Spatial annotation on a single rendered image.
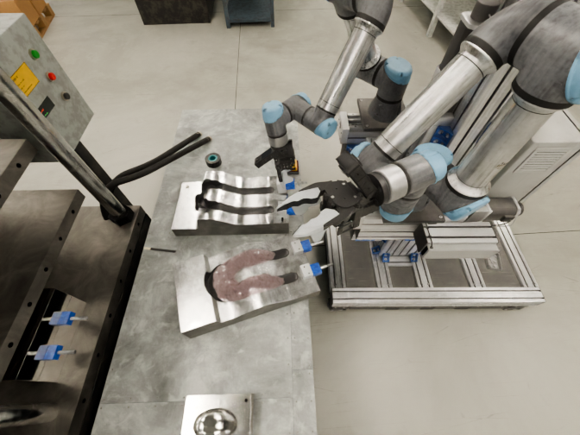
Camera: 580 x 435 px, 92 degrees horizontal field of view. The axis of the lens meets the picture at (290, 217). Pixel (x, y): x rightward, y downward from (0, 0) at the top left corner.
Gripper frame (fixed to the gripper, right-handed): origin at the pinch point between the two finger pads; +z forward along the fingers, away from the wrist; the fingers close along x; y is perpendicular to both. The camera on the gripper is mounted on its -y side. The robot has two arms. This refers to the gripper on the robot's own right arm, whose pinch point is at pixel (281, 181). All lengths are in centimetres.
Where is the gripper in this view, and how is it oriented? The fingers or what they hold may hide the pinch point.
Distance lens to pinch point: 123.8
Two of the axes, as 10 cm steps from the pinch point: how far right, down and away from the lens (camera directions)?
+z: 1.4, 6.4, 7.6
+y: 9.9, -1.0, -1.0
